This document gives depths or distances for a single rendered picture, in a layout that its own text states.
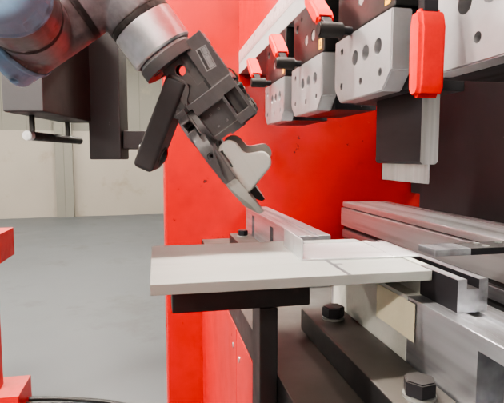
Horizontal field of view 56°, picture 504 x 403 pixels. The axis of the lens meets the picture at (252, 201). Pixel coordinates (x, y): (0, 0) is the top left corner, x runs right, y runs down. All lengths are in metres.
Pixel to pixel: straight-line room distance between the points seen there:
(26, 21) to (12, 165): 9.19
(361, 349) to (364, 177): 0.99
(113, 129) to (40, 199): 7.73
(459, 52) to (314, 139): 1.04
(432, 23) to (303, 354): 0.38
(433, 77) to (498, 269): 0.47
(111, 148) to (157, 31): 1.35
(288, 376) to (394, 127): 0.30
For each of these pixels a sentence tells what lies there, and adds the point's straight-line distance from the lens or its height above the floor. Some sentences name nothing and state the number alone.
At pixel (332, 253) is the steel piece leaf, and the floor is 1.00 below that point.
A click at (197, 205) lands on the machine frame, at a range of 1.35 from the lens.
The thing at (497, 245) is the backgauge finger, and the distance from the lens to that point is 0.62.
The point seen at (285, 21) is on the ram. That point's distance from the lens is 0.92.
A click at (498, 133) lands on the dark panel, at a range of 1.24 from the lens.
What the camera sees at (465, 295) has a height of 0.99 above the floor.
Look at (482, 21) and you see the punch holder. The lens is 0.39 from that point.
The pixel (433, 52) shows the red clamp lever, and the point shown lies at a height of 1.18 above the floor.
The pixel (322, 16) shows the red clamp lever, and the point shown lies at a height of 1.28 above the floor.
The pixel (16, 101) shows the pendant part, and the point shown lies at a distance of 1.56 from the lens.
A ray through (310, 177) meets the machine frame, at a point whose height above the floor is 1.05.
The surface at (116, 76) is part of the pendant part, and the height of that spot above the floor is 1.41.
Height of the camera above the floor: 1.11
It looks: 5 degrees down
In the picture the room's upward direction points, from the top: straight up
